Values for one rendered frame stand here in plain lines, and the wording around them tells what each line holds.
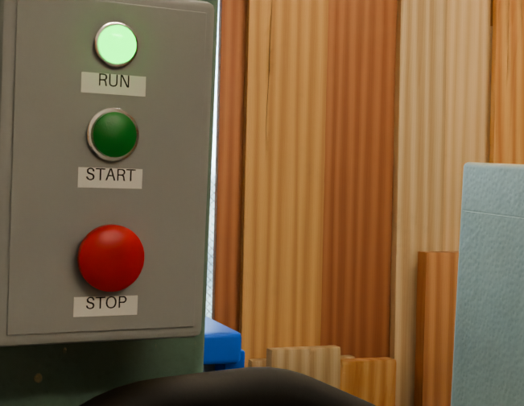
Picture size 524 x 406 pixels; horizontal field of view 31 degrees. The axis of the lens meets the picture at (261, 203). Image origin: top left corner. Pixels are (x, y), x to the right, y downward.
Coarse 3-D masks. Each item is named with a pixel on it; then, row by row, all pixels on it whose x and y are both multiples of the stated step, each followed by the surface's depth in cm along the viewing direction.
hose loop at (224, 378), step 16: (240, 368) 50; (256, 368) 50; (272, 368) 50; (128, 384) 47; (144, 384) 47; (160, 384) 47; (176, 384) 47; (192, 384) 47; (208, 384) 48; (224, 384) 48; (240, 384) 49; (256, 384) 49; (272, 384) 49; (288, 384) 50; (304, 384) 51; (320, 384) 51; (96, 400) 46; (112, 400) 46; (128, 400) 46; (144, 400) 46; (160, 400) 46; (176, 400) 47; (192, 400) 47; (208, 400) 47; (224, 400) 48; (240, 400) 48; (256, 400) 49; (272, 400) 49; (288, 400) 50; (304, 400) 50; (320, 400) 51; (336, 400) 52; (352, 400) 52
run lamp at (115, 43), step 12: (108, 24) 42; (120, 24) 42; (96, 36) 42; (108, 36) 42; (120, 36) 42; (132, 36) 42; (96, 48) 42; (108, 48) 42; (120, 48) 42; (132, 48) 42; (108, 60) 42; (120, 60) 42
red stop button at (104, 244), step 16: (112, 224) 43; (96, 240) 42; (112, 240) 42; (128, 240) 42; (80, 256) 42; (96, 256) 42; (112, 256) 42; (128, 256) 42; (80, 272) 42; (96, 272) 42; (112, 272) 42; (128, 272) 42; (112, 288) 42
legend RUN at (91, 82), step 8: (88, 72) 42; (96, 72) 42; (88, 80) 42; (96, 80) 42; (104, 80) 42; (112, 80) 42; (120, 80) 43; (128, 80) 43; (136, 80) 43; (144, 80) 43; (88, 88) 42; (96, 88) 42; (104, 88) 42; (112, 88) 43; (120, 88) 43; (128, 88) 43; (136, 88) 43; (144, 88) 43; (144, 96) 43
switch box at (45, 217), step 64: (0, 0) 41; (64, 0) 41; (128, 0) 43; (192, 0) 44; (0, 64) 41; (64, 64) 42; (128, 64) 43; (192, 64) 44; (0, 128) 41; (64, 128) 42; (192, 128) 44; (0, 192) 41; (64, 192) 42; (128, 192) 43; (192, 192) 45; (0, 256) 41; (64, 256) 42; (192, 256) 45; (0, 320) 41; (64, 320) 42; (128, 320) 44; (192, 320) 45
